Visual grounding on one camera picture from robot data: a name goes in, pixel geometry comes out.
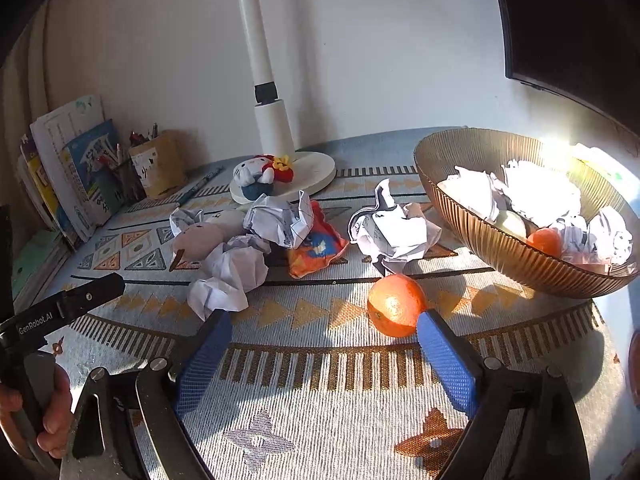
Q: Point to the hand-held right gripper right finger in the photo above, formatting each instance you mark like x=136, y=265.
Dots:
x=447, y=360

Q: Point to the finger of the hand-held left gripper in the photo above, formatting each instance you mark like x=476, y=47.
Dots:
x=95, y=291

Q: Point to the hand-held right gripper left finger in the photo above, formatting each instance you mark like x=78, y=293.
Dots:
x=200, y=365

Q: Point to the orange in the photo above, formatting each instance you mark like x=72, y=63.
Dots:
x=545, y=242
x=395, y=305

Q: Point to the white paper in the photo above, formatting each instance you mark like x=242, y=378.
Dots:
x=182, y=220
x=275, y=217
x=540, y=190
x=235, y=270
x=470, y=190
x=600, y=235

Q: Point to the amber ribbed glass bowl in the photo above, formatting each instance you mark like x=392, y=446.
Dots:
x=500, y=260

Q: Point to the paper with black print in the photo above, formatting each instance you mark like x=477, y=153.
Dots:
x=395, y=235

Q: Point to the pale round fruit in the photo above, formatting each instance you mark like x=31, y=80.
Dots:
x=510, y=222

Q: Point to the person's left hand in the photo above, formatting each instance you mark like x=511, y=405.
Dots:
x=60, y=410

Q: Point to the green flat book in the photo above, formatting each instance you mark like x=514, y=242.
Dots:
x=35, y=260

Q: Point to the black mesh pen holder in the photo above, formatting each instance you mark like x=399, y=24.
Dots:
x=127, y=185

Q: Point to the yellow book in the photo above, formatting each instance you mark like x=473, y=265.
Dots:
x=37, y=180

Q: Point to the patterned woven table mat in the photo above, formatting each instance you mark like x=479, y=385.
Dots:
x=325, y=400

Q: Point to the bunch of pens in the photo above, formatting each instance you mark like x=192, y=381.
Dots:
x=137, y=137
x=107, y=160

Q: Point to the brown paper pen holder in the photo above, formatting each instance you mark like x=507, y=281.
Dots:
x=160, y=167

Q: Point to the blue pen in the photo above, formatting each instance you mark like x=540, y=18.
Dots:
x=200, y=187

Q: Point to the orange and blue snack packet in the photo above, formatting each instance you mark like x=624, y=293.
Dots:
x=315, y=252

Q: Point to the white paper booklet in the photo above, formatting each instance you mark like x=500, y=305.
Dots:
x=65, y=120

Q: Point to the white cat plush toy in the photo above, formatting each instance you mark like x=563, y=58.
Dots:
x=250, y=172

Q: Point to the white desk lamp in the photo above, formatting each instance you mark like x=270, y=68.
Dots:
x=265, y=125

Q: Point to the black monitor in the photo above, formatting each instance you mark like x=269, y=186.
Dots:
x=575, y=25

